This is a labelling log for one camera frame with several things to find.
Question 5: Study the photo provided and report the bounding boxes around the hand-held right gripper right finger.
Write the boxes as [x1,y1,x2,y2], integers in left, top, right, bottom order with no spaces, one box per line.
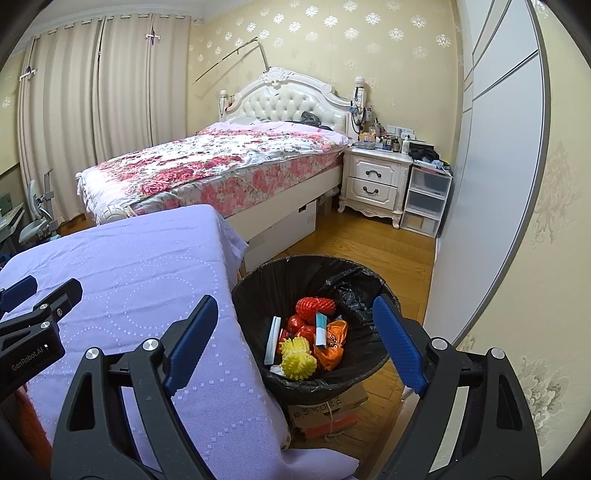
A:
[372,294,542,480]

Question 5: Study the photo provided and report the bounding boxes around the beige curtain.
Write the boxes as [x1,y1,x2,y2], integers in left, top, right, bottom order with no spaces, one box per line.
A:
[95,14,190,162]
[18,23,105,217]

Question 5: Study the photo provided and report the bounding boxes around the yellow foam net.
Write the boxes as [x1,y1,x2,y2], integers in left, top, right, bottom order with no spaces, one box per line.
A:
[280,337,318,381]

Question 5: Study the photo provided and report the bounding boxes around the white tufted bed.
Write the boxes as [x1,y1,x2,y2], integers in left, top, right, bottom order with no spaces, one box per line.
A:
[76,67,354,232]

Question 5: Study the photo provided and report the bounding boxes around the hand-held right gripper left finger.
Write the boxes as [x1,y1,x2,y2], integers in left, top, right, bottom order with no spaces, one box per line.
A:
[50,294,219,480]

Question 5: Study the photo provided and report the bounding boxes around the white sliding wardrobe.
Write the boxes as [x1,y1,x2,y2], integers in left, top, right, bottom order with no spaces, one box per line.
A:
[422,0,550,402]

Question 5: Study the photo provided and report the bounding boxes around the red foam net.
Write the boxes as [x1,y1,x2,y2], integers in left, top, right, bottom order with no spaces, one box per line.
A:
[295,296,336,319]

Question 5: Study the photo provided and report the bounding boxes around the floral quilt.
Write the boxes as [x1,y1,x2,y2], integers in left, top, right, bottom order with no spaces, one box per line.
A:
[78,122,352,217]

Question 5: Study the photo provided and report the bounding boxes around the orange flat package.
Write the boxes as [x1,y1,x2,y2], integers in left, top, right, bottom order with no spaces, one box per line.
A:
[302,413,360,439]

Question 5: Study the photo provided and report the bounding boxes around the bin with black bag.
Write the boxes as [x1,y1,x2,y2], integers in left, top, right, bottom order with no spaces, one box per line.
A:
[231,255,402,407]

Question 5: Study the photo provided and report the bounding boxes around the white nightstand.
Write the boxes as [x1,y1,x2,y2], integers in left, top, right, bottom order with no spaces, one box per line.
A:
[338,145,413,229]

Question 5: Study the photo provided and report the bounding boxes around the brown cardboard box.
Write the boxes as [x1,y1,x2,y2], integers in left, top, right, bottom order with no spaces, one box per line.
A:
[287,388,369,428]

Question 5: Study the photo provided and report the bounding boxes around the orange plastic bag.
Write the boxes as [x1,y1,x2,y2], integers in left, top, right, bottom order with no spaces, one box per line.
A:
[314,320,350,372]

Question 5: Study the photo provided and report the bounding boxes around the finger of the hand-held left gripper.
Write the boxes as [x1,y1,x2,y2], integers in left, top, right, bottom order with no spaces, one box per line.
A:
[0,278,84,354]
[0,275,38,311]

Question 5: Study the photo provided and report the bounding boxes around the black items on drawer unit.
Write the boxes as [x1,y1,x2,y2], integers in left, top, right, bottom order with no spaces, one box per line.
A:
[409,143,451,169]

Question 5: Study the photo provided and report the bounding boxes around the grey desk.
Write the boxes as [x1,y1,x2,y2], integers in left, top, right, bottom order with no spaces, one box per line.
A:
[0,205,26,259]

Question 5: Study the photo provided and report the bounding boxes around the red plastic bag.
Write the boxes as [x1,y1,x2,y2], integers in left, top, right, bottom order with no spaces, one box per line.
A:
[286,315,317,344]

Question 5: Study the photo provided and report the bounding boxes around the thin metal rod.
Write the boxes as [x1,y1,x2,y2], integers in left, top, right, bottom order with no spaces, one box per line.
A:
[193,36,271,86]

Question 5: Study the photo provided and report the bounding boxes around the grey desk chair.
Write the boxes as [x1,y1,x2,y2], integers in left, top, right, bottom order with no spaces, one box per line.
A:
[18,170,61,243]

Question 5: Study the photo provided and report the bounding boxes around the clear plastic drawer unit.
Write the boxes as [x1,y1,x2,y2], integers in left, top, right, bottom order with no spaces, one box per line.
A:
[399,164,452,238]

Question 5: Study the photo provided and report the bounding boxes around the group of bottles on nightstand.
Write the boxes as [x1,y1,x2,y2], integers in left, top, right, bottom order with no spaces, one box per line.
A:
[358,117,414,155]

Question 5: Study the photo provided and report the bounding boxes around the purple tablecloth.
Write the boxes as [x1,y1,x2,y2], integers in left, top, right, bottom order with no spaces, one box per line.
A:
[0,204,361,480]

